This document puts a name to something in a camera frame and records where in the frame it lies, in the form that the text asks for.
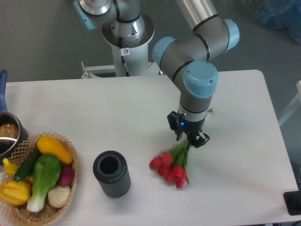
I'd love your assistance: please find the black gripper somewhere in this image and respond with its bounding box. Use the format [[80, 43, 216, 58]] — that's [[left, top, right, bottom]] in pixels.
[[167, 111, 210, 148]]

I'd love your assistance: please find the green cucumber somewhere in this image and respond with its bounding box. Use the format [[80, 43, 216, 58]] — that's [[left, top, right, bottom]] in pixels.
[[13, 147, 42, 182]]

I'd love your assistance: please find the yellow orange pumpkin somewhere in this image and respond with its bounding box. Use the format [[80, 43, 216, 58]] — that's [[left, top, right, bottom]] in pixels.
[[0, 180, 31, 206]]

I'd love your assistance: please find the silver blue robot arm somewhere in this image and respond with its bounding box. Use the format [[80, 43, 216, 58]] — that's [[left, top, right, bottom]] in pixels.
[[73, 0, 240, 148]]

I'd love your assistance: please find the blue handled saucepan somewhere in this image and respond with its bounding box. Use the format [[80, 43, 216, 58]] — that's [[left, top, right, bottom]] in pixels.
[[0, 70, 29, 165]]

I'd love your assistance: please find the white garlic bulb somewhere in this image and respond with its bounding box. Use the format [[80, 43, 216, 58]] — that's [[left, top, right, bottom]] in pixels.
[[48, 186, 71, 208]]

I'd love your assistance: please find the dark grey ribbed vase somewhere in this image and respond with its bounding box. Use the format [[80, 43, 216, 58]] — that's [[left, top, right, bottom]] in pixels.
[[93, 150, 131, 198]]

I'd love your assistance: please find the blue plastic bag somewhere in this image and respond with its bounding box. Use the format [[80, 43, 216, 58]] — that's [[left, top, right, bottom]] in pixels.
[[255, 0, 301, 44]]

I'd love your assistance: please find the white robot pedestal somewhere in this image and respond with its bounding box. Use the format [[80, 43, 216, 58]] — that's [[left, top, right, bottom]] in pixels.
[[80, 14, 165, 79]]

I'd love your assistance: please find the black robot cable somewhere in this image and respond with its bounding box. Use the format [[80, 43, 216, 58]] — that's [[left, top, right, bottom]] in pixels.
[[119, 36, 130, 77]]

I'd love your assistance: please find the red tulip bouquet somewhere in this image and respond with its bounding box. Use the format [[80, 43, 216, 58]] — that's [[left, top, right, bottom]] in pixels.
[[149, 139, 192, 189]]

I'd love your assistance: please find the purple red radish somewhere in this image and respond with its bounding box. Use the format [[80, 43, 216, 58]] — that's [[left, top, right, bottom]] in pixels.
[[59, 165, 75, 186]]

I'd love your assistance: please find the woven wicker basket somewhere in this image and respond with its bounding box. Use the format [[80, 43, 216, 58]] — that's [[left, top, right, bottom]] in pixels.
[[0, 132, 78, 226]]

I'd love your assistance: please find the black device at edge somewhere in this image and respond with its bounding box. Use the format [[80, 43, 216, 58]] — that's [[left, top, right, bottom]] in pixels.
[[283, 191, 301, 216]]

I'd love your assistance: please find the green bok choy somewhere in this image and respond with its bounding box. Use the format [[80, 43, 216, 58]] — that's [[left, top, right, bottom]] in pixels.
[[27, 153, 61, 212]]

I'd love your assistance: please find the yellow squash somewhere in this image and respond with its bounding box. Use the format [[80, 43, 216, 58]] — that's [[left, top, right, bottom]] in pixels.
[[37, 136, 73, 164]]

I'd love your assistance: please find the small yellow gourd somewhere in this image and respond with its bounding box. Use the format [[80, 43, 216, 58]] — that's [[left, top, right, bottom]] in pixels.
[[2, 158, 33, 184]]

